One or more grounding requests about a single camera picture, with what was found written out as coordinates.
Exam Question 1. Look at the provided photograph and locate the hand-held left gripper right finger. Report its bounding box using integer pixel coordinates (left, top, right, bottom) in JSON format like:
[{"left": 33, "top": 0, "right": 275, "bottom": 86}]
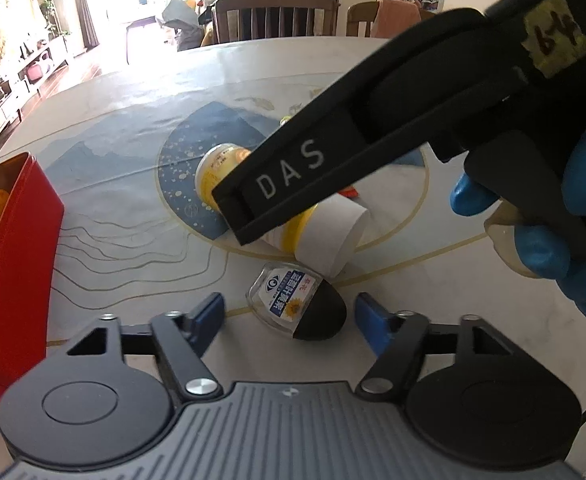
[{"left": 354, "top": 294, "right": 522, "bottom": 402}]

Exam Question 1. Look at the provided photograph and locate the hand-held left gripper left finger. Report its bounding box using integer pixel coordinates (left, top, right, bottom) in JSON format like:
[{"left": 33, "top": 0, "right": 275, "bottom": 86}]
[{"left": 66, "top": 292, "right": 224, "bottom": 402}]

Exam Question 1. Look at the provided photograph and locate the small clear black-capped bottle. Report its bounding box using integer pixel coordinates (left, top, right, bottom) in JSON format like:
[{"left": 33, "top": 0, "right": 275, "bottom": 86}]
[{"left": 245, "top": 265, "right": 349, "bottom": 343}]

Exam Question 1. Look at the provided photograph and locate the white yellow supplement bottle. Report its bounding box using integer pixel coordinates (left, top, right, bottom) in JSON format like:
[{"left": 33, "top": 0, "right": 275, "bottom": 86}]
[{"left": 195, "top": 142, "right": 371, "bottom": 278}]

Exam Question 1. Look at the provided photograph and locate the red tin box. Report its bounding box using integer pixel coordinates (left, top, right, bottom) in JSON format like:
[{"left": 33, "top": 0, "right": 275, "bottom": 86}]
[{"left": 0, "top": 152, "right": 66, "bottom": 406}]

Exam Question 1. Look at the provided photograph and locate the person's right hand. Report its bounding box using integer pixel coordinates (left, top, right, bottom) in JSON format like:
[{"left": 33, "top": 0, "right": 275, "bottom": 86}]
[{"left": 450, "top": 117, "right": 586, "bottom": 322}]

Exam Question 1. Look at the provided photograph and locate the wooden chair with cloth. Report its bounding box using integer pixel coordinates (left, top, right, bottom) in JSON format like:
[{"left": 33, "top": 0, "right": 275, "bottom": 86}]
[{"left": 347, "top": 0, "right": 424, "bottom": 39}]

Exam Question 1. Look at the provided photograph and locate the pink cloth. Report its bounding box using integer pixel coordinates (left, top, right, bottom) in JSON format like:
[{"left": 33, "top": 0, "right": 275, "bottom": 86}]
[{"left": 373, "top": 0, "right": 422, "bottom": 39}]

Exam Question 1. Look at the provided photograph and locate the wooden slatted chair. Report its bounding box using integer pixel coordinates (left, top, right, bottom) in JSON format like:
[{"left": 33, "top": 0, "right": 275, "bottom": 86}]
[{"left": 213, "top": 0, "right": 339, "bottom": 46}]

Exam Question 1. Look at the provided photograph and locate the printed table cover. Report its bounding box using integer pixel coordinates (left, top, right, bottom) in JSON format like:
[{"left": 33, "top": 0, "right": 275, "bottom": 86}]
[{"left": 0, "top": 35, "right": 586, "bottom": 411}]

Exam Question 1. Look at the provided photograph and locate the white paper bag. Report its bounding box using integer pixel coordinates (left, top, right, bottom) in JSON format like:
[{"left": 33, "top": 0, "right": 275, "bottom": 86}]
[{"left": 155, "top": 0, "right": 214, "bottom": 51}]

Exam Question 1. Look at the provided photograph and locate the white coffee table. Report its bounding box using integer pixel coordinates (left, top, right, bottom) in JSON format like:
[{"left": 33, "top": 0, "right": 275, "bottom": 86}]
[{"left": 123, "top": 10, "right": 179, "bottom": 61}]

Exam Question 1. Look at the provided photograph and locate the low television cabinet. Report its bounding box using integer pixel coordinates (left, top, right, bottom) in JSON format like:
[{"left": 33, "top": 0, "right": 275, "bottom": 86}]
[{"left": 0, "top": 35, "right": 71, "bottom": 161}]

